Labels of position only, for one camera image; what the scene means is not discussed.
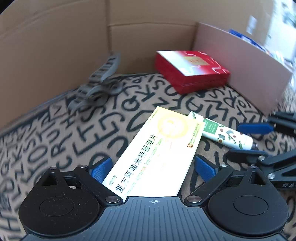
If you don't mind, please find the pink cardboard box container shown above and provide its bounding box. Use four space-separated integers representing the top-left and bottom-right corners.
192 22 293 117

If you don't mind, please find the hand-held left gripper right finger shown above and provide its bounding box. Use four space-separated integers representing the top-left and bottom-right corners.
184 155 273 207

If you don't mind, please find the blue medicine box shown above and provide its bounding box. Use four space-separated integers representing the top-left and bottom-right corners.
228 28 266 51

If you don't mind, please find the brown cardboard sheet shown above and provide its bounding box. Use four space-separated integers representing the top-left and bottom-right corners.
107 0 275 75
0 0 111 135

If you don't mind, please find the red gift box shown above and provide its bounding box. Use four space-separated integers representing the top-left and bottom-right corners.
154 49 231 95

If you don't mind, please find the grey hair claw clip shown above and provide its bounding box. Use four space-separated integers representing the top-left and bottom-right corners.
67 51 123 112

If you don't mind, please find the yellow and white medicine box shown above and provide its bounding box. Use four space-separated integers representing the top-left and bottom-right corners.
102 106 206 201

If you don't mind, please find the white patterned cream tube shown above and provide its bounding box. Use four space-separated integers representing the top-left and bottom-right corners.
187 111 254 151

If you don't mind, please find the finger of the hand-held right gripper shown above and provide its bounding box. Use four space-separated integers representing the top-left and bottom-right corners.
238 111 296 138
227 149 296 172

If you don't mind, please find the letter patterned mat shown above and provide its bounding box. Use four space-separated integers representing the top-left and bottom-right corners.
0 73 296 241

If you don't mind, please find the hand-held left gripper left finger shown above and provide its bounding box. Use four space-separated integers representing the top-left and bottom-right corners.
35 157 123 207

